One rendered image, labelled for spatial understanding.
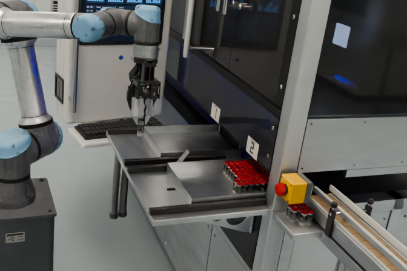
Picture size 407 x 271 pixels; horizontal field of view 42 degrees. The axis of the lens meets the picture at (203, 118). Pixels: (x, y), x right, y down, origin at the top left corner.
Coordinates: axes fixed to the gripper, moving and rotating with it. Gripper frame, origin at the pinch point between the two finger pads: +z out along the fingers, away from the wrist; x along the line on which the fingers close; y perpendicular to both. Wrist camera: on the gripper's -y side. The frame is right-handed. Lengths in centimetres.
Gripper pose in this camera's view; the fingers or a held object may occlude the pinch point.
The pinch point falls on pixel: (140, 119)
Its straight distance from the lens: 165.9
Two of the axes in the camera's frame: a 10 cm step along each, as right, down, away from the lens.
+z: -0.8, 9.5, 2.9
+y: 3.8, 3.0, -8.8
